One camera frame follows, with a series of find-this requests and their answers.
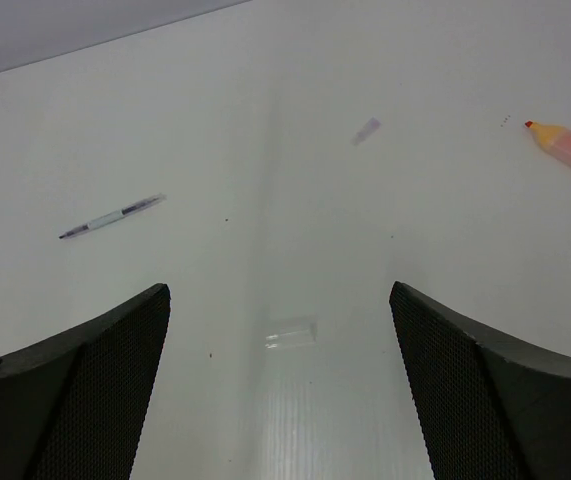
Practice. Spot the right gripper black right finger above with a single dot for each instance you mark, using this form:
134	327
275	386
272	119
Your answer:
490	406

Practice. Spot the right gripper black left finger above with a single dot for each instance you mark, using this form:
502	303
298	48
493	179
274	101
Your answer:
73	405

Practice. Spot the clear pen cap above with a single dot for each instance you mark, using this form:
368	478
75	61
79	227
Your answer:
290	333

